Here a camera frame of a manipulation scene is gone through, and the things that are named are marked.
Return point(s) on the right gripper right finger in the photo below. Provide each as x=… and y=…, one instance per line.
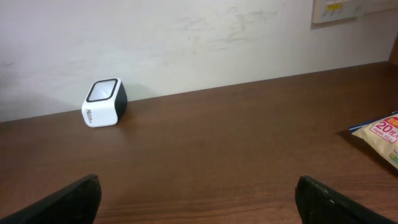
x=319, y=204

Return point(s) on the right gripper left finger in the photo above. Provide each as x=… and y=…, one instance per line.
x=75, y=203

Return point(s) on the yellow snack bag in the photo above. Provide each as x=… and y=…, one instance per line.
x=381, y=135

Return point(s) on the white wall control panel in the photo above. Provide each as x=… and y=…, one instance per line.
x=335, y=10

